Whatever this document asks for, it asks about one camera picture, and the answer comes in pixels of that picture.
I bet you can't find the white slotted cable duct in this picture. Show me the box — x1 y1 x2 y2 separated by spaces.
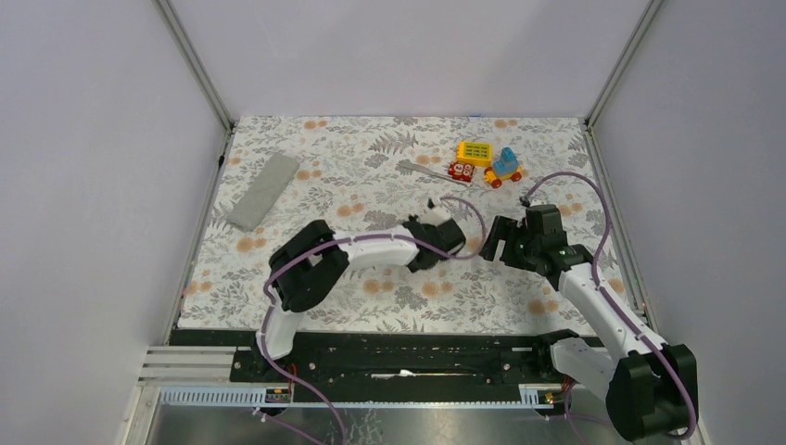
159 387 555 410

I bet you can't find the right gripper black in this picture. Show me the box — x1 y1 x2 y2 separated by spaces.
476 216 540 273

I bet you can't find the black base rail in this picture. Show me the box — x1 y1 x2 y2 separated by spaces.
171 329 566 403

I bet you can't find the right aluminium frame post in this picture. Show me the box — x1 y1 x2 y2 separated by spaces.
584 0 666 130

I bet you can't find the purple cable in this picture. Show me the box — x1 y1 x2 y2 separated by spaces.
256 196 489 445
520 172 698 445

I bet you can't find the red toy block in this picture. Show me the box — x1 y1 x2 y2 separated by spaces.
448 161 475 184

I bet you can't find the left aluminium frame post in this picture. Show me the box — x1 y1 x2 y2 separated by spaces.
152 0 235 133

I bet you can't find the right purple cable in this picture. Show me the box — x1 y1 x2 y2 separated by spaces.
520 172 698 445

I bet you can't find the aluminium frame post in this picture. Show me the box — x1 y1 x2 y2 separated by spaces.
584 0 666 130
152 0 235 133

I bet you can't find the yellow toy brick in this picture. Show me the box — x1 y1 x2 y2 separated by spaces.
456 141 494 168

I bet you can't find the blue yellow toy car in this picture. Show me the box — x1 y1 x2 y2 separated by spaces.
483 147 524 188

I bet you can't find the floral tablecloth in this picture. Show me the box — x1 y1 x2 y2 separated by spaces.
177 116 604 336

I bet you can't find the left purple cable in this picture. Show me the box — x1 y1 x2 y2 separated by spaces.
256 196 489 445

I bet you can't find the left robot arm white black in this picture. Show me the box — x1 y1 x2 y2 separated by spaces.
251 206 466 381

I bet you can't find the grey cloth napkin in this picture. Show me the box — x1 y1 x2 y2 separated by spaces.
226 153 299 232

